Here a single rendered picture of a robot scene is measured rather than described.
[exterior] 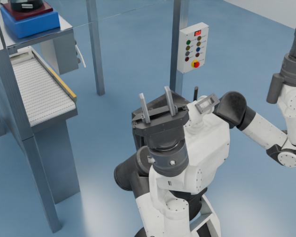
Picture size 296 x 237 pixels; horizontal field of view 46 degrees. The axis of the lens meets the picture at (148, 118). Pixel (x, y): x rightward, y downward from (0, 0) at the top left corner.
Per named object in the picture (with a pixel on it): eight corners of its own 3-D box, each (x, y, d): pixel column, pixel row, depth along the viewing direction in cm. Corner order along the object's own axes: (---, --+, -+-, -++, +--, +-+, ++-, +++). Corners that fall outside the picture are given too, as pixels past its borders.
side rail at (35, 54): (77, 101, 191) (76, 96, 188) (74, 102, 190) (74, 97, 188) (-2, 12, 271) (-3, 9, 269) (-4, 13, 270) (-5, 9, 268)
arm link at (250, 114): (234, 133, 138) (206, 113, 138) (246, 116, 141) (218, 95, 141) (246, 129, 127) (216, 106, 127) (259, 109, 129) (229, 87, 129)
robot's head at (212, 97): (181, 109, 114) (193, 100, 108) (199, 98, 118) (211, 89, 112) (192, 125, 114) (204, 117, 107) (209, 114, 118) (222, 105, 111)
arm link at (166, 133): (128, 111, 79) (139, 149, 86) (135, 138, 71) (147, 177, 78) (182, 95, 79) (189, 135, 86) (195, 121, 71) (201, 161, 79)
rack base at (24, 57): (34, 57, 224) (33, 54, 222) (-5, 69, 214) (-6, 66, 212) (20, 41, 239) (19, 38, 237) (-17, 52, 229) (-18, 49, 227)
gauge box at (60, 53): (79, 68, 177) (74, 32, 164) (59, 75, 173) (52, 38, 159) (60, 50, 191) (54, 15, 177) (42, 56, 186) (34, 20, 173)
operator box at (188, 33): (204, 65, 216) (209, 26, 199) (183, 74, 209) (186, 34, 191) (198, 60, 220) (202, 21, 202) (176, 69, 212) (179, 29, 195)
